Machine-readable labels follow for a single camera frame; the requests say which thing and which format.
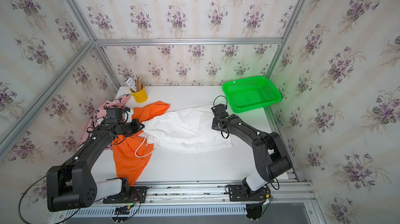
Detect white shorts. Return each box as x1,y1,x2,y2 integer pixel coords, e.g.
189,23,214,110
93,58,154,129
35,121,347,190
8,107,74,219
143,104,233,153

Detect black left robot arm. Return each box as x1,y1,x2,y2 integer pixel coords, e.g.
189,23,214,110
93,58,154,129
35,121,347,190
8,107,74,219
46,107,144,212

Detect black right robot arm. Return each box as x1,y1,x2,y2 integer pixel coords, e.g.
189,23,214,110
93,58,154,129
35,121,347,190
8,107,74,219
211,104,293,192

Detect orange cloth garment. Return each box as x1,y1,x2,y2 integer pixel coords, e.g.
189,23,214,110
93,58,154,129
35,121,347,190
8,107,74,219
112,101,170,186

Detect pink patterned garment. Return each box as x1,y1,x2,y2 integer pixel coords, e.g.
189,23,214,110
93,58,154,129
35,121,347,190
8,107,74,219
77,94,130,150

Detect yellow pencil cup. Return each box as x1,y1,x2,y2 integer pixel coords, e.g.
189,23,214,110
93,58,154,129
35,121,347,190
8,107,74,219
130,86,148,103

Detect green plastic basket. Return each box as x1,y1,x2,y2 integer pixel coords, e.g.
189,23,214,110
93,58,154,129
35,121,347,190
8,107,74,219
222,76,282,113

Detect wooden pencils bundle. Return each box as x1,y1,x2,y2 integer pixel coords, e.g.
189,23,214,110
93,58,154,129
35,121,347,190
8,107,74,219
135,75,143,92

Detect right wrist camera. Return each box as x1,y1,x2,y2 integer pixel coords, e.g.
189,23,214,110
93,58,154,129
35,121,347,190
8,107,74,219
211,104,229,118

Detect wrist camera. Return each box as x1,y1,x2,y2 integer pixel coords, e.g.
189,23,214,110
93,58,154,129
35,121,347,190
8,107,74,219
121,107,132,123
211,104,229,118

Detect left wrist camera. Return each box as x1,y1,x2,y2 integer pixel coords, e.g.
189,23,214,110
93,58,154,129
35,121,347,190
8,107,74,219
121,107,132,123

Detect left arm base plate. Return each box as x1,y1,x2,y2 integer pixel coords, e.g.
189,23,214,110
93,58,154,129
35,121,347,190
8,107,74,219
102,186,148,204

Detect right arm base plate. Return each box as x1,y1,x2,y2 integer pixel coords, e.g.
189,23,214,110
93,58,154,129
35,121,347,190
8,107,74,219
225,184,272,202

